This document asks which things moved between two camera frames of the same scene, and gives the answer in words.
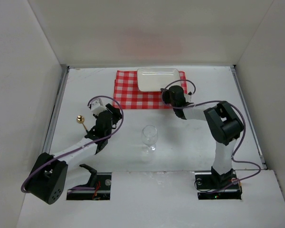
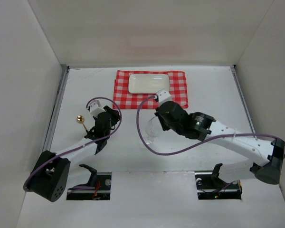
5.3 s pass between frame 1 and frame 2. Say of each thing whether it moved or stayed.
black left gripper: stayed
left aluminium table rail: stayed
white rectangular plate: moved
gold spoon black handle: stayed
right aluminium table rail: stayed
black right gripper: moved
